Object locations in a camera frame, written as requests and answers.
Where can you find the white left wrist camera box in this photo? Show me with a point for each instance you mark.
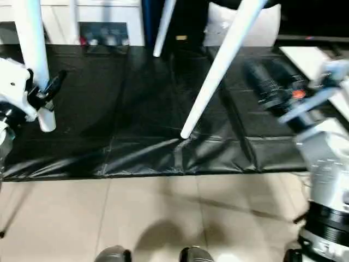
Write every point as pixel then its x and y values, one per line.
pixel 15 87

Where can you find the black box with yellow label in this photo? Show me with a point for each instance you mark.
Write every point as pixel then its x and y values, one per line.
pixel 188 22

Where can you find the white plastic bag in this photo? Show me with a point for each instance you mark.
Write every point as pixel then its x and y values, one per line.
pixel 262 27

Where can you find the white flat board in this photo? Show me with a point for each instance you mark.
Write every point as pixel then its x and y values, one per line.
pixel 305 60

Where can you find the small red bottle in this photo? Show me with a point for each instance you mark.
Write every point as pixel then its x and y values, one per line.
pixel 83 40

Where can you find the white cabinet with glass doors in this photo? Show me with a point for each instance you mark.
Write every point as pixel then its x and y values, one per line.
pixel 60 22

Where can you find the dark grey robot foot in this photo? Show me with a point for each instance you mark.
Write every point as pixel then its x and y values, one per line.
pixel 197 255
pixel 113 254

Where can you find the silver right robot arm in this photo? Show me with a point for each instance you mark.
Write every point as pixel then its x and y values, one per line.
pixel 327 180

